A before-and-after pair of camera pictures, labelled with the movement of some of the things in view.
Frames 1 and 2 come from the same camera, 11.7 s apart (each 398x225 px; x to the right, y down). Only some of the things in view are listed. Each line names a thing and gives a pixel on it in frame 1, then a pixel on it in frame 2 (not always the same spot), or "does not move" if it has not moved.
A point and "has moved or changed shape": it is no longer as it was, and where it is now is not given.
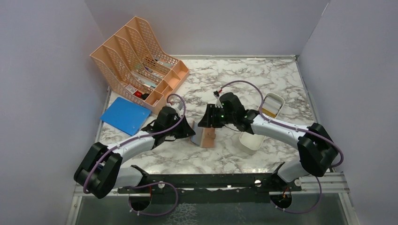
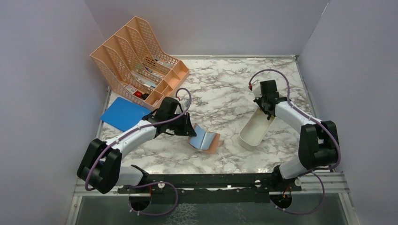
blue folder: (126, 116) does not move
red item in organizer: (138, 94) does not move
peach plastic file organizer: (134, 70) does not move
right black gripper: (207, 121) -> (259, 102)
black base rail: (210, 188) does not move
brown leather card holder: (203, 137) has moved or changed shape
